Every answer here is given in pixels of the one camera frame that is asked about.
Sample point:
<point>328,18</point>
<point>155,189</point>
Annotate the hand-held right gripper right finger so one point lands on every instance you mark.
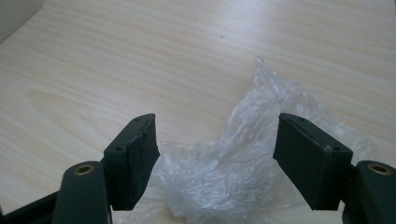
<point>311,161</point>

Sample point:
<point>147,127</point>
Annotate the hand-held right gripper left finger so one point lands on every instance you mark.
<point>132,161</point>

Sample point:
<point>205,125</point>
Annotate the clear plastic bag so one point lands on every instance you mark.
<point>218,174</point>

